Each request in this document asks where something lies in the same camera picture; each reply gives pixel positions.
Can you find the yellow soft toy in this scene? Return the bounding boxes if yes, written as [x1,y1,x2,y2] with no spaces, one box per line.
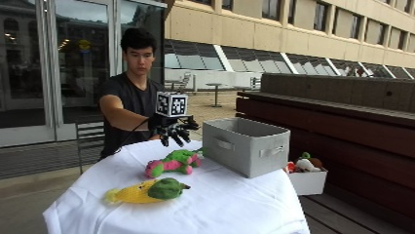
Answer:
[104,179,164,205]

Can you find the grey fabric storage box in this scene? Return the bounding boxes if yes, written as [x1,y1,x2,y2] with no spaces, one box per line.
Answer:
[202,117,292,179]

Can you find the round pedestal table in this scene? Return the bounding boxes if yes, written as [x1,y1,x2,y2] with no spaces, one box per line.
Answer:
[205,82,229,108]

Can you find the green round soft toy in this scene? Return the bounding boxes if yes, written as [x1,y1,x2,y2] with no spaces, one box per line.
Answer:
[147,177,192,201]

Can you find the white cube with black markers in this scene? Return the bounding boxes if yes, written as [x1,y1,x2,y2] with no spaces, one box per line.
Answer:
[155,92,190,118]

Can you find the metal slatted chair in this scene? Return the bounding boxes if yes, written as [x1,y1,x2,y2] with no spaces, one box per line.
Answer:
[76,121,107,176]

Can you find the the person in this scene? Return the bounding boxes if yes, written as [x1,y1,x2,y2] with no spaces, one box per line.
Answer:
[98,27,202,161]

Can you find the glass door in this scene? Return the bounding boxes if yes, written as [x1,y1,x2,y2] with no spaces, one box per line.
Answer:
[0,0,170,149]

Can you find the white soft toy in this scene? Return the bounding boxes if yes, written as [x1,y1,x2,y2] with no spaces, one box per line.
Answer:
[295,158,323,173]

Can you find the small white box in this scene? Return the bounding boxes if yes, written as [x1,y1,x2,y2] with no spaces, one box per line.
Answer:
[287,168,331,196]

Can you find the green and pink soft toy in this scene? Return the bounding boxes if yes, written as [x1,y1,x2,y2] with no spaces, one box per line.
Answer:
[144,147,205,179]

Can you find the brown soft toy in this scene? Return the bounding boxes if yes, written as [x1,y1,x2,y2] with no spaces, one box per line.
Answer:
[309,157,325,170]

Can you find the white tablecloth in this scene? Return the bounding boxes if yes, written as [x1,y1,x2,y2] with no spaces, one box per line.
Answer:
[42,138,312,234]

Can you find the dark wooden bench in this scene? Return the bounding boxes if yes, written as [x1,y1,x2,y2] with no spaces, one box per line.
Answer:
[235,72,415,234]

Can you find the black glove cable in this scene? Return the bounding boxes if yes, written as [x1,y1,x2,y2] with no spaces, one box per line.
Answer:
[114,117,152,155]

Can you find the grey outdoor chair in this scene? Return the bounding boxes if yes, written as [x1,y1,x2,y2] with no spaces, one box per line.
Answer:
[164,72,195,94]
[249,76,264,92]

